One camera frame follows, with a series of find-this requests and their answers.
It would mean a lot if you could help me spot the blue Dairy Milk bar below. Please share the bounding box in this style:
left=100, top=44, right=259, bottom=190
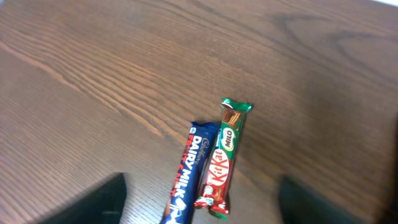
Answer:
left=160, top=121, right=220, bottom=224

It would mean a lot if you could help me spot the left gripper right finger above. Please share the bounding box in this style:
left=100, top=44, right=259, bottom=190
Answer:
left=277, top=175, right=363, bottom=224

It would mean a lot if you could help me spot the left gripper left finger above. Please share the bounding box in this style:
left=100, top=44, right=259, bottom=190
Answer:
left=40, top=172, right=127, bottom=224

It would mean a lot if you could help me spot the red green KitKat bar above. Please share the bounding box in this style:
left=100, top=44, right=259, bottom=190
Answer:
left=194, top=98, right=252, bottom=220

